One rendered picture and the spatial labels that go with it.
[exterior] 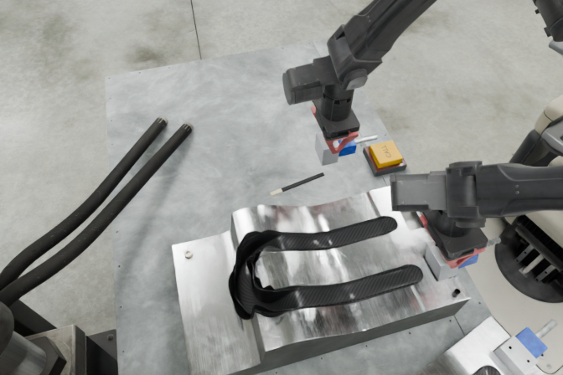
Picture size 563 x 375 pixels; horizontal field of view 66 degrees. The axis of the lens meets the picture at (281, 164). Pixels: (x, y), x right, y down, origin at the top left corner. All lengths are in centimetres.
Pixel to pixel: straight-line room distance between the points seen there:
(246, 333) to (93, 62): 222
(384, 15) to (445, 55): 218
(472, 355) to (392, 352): 13
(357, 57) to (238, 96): 60
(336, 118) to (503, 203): 37
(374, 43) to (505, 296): 113
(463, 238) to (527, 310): 91
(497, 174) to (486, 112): 197
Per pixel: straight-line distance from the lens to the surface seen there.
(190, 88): 127
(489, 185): 57
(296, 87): 73
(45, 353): 93
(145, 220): 102
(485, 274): 163
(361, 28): 67
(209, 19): 296
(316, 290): 79
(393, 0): 63
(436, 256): 82
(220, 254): 87
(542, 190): 53
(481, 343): 88
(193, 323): 83
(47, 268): 87
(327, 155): 90
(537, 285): 170
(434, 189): 65
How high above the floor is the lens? 164
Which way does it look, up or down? 53 degrees down
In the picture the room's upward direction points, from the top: straight up
